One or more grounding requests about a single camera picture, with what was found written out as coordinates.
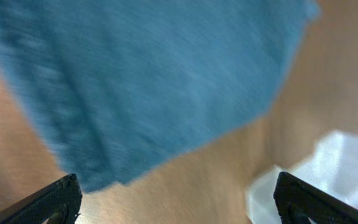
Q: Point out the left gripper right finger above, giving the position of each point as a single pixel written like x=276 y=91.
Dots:
x=298 y=202

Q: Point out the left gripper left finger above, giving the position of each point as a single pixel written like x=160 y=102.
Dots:
x=58 y=203

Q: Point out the blue denim jeans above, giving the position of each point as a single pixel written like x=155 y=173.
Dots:
x=116 y=88

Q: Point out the clear plastic storage bin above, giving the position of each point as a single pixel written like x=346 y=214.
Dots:
x=332 y=168

